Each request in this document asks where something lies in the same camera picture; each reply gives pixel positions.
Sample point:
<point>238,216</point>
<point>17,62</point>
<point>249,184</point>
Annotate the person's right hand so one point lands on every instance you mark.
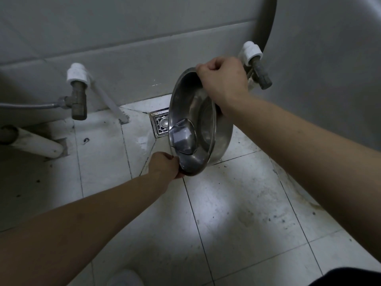
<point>226,83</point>

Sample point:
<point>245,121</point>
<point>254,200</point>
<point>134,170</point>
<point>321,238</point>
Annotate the person's left hand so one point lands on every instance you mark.
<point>160,166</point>

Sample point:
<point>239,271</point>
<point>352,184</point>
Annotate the person's left fingers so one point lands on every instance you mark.
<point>174,167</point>

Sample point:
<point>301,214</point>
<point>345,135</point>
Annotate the person's right fingers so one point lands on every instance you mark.
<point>210,66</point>

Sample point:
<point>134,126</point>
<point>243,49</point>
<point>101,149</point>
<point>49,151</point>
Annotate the stainless steel bowl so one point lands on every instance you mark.
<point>202,136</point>

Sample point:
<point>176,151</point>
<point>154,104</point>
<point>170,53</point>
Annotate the person's right forearm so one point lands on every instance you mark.
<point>312,163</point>

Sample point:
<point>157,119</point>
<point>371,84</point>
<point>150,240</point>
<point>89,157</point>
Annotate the person's left forearm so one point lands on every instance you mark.
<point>74,232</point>

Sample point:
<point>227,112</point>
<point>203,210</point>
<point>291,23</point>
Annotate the white pipe fitting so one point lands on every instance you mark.
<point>250,52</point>
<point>77,73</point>

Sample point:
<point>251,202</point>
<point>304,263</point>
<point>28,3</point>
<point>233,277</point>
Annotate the square metal floor drain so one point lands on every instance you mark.
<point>160,123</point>

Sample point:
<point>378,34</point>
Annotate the brass angle valve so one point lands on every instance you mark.
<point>261,72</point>
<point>78,101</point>

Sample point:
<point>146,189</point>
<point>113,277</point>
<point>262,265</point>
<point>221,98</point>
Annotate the white ceramic basin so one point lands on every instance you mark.
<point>327,65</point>

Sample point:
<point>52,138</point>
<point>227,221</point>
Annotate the thick white drain pipe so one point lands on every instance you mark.
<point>32,141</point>

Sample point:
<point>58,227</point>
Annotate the person's dark trousers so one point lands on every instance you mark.
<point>351,278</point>

